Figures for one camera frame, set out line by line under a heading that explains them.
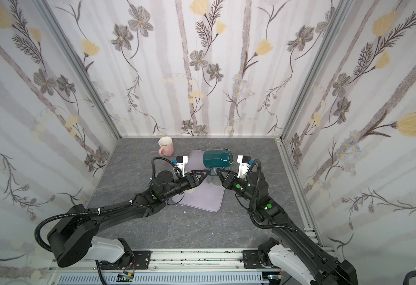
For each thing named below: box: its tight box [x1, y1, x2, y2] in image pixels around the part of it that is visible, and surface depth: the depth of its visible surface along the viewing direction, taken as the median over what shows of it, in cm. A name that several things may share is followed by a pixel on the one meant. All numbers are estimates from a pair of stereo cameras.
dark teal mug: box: [202, 147, 235, 176], surface depth 72 cm
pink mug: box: [158, 135, 175, 157], surface depth 107 cm
